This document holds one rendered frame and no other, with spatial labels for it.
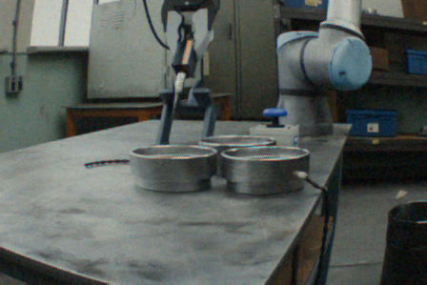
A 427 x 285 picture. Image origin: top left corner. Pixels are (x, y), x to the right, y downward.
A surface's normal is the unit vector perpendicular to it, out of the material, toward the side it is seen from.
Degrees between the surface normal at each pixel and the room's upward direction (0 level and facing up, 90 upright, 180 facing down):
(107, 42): 90
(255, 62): 90
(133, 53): 91
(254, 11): 90
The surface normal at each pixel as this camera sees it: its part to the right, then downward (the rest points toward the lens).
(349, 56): 0.47, 0.20
